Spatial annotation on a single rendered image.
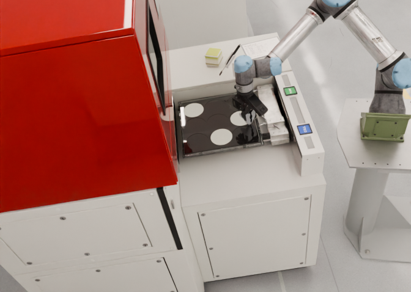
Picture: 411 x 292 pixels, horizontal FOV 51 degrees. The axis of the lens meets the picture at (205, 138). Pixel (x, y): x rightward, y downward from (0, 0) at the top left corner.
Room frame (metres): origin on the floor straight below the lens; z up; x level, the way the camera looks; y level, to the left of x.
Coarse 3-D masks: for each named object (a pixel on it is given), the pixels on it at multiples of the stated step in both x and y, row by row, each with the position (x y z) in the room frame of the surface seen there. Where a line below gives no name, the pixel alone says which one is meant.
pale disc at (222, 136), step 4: (216, 132) 1.39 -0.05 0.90; (220, 132) 1.38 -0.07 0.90; (224, 132) 1.38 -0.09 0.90; (228, 132) 1.37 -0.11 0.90; (212, 136) 1.37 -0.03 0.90; (216, 136) 1.36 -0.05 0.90; (220, 136) 1.36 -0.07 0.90; (224, 136) 1.35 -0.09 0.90; (228, 136) 1.35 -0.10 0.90; (212, 140) 1.34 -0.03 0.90; (216, 140) 1.34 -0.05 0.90; (220, 140) 1.33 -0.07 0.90; (224, 140) 1.33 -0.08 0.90; (228, 140) 1.32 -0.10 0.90; (220, 144) 1.31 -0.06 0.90
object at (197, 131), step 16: (208, 112) 1.53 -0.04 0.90; (224, 112) 1.51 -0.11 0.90; (192, 128) 1.44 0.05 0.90; (208, 128) 1.42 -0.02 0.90; (224, 128) 1.40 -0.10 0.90; (240, 128) 1.38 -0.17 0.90; (256, 128) 1.36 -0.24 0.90; (192, 144) 1.34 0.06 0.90; (208, 144) 1.32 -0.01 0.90; (224, 144) 1.30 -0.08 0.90; (240, 144) 1.28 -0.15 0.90
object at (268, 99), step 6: (258, 96) 1.61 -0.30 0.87; (264, 96) 1.60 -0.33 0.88; (270, 96) 1.59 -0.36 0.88; (264, 102) 1.55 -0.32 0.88; (270, 102) 1.54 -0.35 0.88; (276, 102) 1.53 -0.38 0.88; (270, 108) 1.50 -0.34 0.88; (276, 108) 1.49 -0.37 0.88; (264, 114) 1.47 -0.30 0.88; (270, 114) 1.46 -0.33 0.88; (276, 114) 1.45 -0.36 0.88; (282, 126) 1.36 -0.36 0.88; (270, 138) 1.31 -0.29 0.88; (288, 138) 1.29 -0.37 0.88; (276, 144) 1.28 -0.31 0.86
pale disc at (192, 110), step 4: (188, 104) 1.61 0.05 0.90; (192, 104) 1.61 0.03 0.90; (196, 104) 1.60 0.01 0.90; (200, 104) 1.60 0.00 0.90; (184, 108) 1.59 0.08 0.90; (188, 108) 1.59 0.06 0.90; (192, 108) 1.58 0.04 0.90; (196, 108) 1.58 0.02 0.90; (200, 108) 1.57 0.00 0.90; (184, 112) 1.56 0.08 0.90; (188, 112) 1.56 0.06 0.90; (192, 112) 1.55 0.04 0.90; (196, 112) 1.55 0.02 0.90; (200, 112) 1.54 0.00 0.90; (188, 116) 1.53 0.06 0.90; (192, 116) 1.53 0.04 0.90
